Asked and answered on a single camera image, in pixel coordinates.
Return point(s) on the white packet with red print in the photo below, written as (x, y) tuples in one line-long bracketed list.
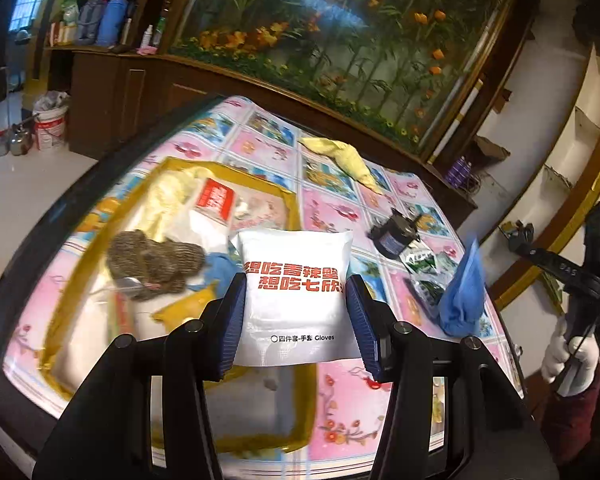
[(295, 305)]

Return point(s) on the person's right hand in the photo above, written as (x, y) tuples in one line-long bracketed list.
[(570, 357)]

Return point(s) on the pink cloth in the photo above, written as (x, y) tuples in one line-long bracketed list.
[(147, 51)]

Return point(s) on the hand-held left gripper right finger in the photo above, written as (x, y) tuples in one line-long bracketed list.
[(362, 330)]

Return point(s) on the bottles on cabinet shelf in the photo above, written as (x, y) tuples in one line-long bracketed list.
[(115, 20)]

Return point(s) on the white packet with green print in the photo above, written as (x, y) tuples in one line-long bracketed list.
[(422, 261)]

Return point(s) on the golden snack bag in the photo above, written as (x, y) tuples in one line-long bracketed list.
[(190, 307)]

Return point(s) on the blue knitted towel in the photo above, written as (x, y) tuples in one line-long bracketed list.
[(462, 300)]

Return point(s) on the grey-blue thermos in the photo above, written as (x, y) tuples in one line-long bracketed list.
[(90, 17)]

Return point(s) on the blue towel with yellow band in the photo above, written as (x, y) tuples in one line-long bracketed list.
[(220, 267)]

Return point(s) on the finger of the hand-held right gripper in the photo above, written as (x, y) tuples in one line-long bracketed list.
[(560, 269)]

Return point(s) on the black round jar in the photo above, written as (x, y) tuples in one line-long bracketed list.
[(392, 237)]

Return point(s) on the white plastic bucket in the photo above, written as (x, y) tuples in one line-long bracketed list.
[(50, 125)]

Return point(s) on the metal kettle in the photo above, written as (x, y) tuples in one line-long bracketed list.
[(19, 139)]

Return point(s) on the yellow-rimmed tray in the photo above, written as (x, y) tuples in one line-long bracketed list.
[(294, 210)]

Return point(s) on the cream fluffy towel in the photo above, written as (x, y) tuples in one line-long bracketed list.
[(165, 200)]

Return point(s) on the red and white packet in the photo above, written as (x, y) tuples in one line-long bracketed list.
[(216, 202)]

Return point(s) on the brown wooden cabinet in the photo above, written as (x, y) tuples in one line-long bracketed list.
[(130, 90)]

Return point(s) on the brown cardboard piece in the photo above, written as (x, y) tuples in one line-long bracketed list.
[(491, 147)]

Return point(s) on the green and white bag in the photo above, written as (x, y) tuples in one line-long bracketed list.
[(67, 15)]

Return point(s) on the small white bottle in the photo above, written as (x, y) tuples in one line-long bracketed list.
[(147, 35)]

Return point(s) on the aquarium with artificial flowers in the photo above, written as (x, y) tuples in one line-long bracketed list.
[(355, 35)]

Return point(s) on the brown knitted cloth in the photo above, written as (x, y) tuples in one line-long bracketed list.
[(150, 260)]

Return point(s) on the white rolled paper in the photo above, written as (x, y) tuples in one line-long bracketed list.
[(455, 120)]

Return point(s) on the pale yellow towel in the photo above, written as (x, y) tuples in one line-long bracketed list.
[(347, 160)]

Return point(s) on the dark tool pile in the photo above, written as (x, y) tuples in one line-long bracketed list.
[(517, 234)]

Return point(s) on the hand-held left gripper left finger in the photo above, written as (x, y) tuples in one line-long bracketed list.
[(234, 320)]

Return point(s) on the person's right forearm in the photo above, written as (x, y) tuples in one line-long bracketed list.
[(575, 420)]

